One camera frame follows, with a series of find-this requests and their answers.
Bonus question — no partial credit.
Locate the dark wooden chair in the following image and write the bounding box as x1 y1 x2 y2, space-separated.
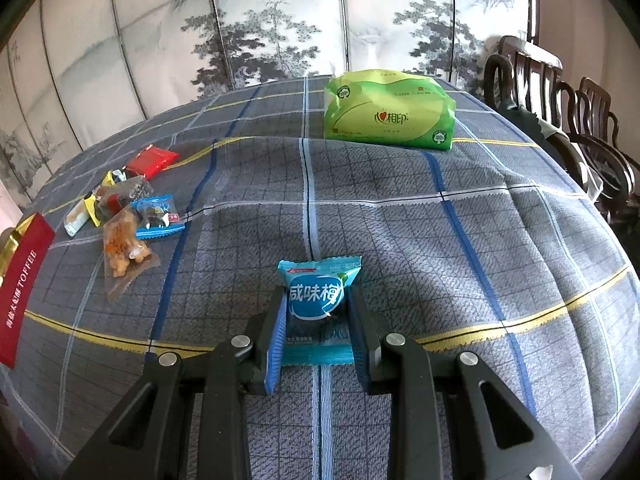
555 77 640 221
482 35 591 181

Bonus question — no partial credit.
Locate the white and yellow snack packet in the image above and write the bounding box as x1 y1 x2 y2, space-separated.
64 192 103 238

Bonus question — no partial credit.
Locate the clear packet of orange snacks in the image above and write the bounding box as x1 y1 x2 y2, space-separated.
102 208 161 303

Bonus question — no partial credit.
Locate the grey checked tablecloth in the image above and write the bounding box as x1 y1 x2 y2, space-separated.
0 75 640 480

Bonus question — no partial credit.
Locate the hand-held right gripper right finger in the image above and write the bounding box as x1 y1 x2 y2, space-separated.
346 287 586 480

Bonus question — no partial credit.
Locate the small clear red-label packet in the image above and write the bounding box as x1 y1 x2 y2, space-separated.
97 176 155 221

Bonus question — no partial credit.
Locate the red tin box gold inside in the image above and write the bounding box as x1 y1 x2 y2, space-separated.
0 212 56 371

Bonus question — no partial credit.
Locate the blue clear-window plum packet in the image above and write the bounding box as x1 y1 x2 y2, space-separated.
131 195 186 240

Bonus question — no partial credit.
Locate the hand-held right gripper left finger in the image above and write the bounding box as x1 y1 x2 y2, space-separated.
60 285 293 480

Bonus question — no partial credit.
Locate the green tissue pack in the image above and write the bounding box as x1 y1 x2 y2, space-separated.
323 69 457 152

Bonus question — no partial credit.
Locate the light blue plum snack packet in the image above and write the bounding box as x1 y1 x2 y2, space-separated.
277 256 362 366

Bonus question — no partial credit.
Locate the landscape painted folding screen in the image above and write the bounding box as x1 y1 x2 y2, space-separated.
0 0 541 211

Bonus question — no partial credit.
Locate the red snack packet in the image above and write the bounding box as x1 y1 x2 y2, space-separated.
124 144 180 180

